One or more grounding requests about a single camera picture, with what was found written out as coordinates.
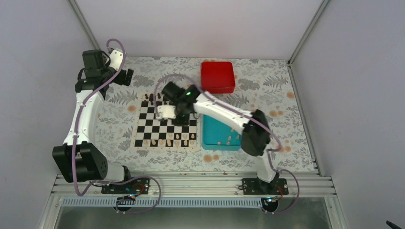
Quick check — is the black white chessboard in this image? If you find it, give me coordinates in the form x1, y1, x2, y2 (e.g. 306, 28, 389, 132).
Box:
130, 94, 201, 151

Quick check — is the teal square tray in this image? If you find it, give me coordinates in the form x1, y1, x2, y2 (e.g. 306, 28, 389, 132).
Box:
202, 115, 241, 151

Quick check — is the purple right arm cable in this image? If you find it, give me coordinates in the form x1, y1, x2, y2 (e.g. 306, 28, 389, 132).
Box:
153, 73, 300, 216

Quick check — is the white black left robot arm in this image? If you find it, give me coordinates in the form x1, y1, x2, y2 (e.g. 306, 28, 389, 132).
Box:
52, 48, 133, 193

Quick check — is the red square box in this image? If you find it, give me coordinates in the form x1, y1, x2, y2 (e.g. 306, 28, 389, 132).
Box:
201, 62, 235, 94

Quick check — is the aluminium right frame post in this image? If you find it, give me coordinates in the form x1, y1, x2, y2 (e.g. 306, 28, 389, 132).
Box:
288, 0, 330, 67

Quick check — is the aluminium front rail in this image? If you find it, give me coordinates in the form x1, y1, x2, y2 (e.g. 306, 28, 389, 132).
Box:
51, 173, 336, 208

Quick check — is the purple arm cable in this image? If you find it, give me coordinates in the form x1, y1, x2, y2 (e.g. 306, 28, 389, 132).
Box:
71, 38, 162, 216
153, 73, 300, 216

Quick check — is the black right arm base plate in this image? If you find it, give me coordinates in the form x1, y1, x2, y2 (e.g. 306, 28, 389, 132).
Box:
238, 178, 289, 195

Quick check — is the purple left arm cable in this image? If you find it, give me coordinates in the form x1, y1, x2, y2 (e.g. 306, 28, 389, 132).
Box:
71, 38, 162, 216

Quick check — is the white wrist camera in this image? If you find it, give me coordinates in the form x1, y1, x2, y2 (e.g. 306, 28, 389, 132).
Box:
109, 49, 124, 71
155, 105, 176, 120

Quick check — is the aluminium corner frame post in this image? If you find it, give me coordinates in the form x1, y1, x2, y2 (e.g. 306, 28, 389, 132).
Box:
67, 0, 101, 49

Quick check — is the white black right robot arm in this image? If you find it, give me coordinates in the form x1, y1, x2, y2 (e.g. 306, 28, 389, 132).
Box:
156, 82, 279, 194

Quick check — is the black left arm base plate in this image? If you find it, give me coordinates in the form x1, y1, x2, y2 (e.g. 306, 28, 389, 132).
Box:
101, 177, 150, 195

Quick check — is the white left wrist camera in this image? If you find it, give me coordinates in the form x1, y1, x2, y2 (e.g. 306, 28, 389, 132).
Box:
109, 49, 124, 71

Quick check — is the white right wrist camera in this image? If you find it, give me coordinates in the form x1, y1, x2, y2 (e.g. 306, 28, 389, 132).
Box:
155, 105, 176, 120

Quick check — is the floral patterned table mat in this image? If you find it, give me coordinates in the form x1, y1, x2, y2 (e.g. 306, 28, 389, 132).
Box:
96, 57, 315, 173

